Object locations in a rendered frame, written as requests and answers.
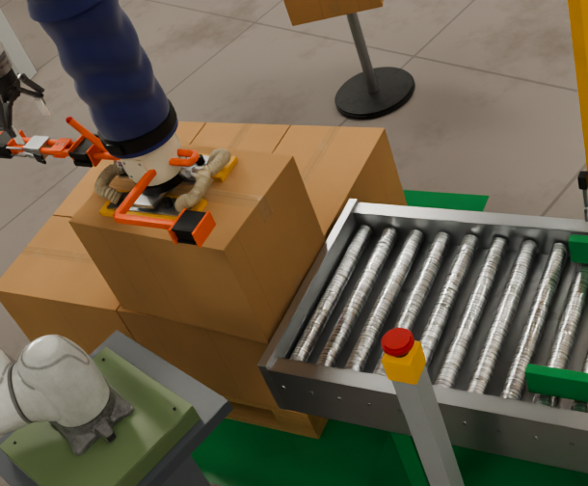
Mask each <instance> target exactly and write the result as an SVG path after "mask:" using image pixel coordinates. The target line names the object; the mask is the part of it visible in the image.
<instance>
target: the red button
mask: <svg viewBox="0 0 588 486"><path fill-rule="evenodd" d="M381 345H382V348H383V350H384V352H385V353H386V354H388V355H390V356H393V357H396V358H402V357H405V356H406V355H408V353H409V352H410V351H411V349H412V348H413V347H414V336H413V334H412V332H411V331H409V330H408V329H405V328H395V329H391V330H389V331H388V332H386V333H385V334H384V336H383V337H382V340H381Z"/></svg>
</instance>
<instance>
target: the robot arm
mask: <svg viewBox="0 0 588 486"><path fill-rule="evenodd" d="M12 66H13V64H12V62H11V60H10V59H9V57H8V55H7V54H6V51H5V50H4V49H3V47H2V44H1V41H0V131H7V132H8V134H9V135H10V137H11V138H14V140H15V141H16V143H17V144H18V145H25V142H24V141H23V139H22V138H21V136H20V135H19V133H18V131H17V130H16V128H15V127H14V126H13V125H12V118H13V102H14V101H16V99H17V98H18V97H19V96H20V93H22V94H25V95H30V96H33V97H34V98H33V99H34V101H35V103H36V104H37V106H38V108H39V109H40V112H41V113H42V115H43V116H44V117H51V115H50V113H49V111H48V110H47V108H46V106H45V105H46V103H45V101H44V99H43V97H44V95H43V92H44V88H42V87H41V86H39V85H38V84H37V83H35V82H34V81H32V80H31V79H29V78H28V77H27V76H26V74H25V73H18V74H17V76H16V74H15V73H14V71H13V69H12ZM20 82H23V83H24V84H26V85H27V86H29V87H30V88H32V89H33V90H35V92H33V91H30V90H27V89H24V88H21V87H20ZM7 101H9V103H7ZM3 106H4V107H3ZM133 412H134V407H133V405H132V404H131V403H129V402H127V401H125V400H124V399H122V397H121V396H120V395H119V394H118V393H117V392H116V391H115V390H114V389H113V388H112V387H111V386H110V385H109V384H108V383H107V379H106V377H105V376H104V375H103V374H101V372H100V371H99V369H98V367H97V366H96V364H95V363H94V361H93V360H92V359H91V358H90V356H89V355H88V354H87V353H86V352H85V351H84V350H83V349H82V348H81V347H80V346H79V345H78V344H76V343H75V342H73V341H72V340H70V339H68V338H66V337H62V336H59V335H47V336H43V337H39V338H36V339H35V340H33V341H32V342H30V343H29V344H28V345H27V346H26V347H25V348H24V349H23V351H22V352H21V354H20V356H19V358H18V360H17V362H16V363H15V364H13V363H12V362H11V360H10V359H9V358H8V357H7V356H6V355H5V353H4V351H3V350H1V349H0V435H3V434H6V433H9V432H12V431H14V430H16V429H19V428H21V427H24V426H26V425H28V424H30V423H33V422H39V421H48V422H49V423H51V424H53V425H55V426H56V427H57V428H58V430H59V431H60V432H61V433H62V434H63V436H64V437H65V438H66V439H67V441H68V442H69V443H70V445H71V448H72V451H73V453H74V454H75V455H76V456H80V455H82V454H84V453H85V452H86V450H87V449H88V448H89V447H90V446H91V445H92V444H93V443H94V442H95V441H97V440H98V439H99V438H100V437H102V438H103V439H105V440H106V441H107V442H109V443H111V442H113V441H114V440H115V439H116V437H117V436H116V434H115V433H114V431H113V429H112V428H113V427H114V426H115V425H116V424H117V423H119V422H120V421H121V420H123V419H125V418H127V417H129V416H131V415H132V414H133Z"/></svg>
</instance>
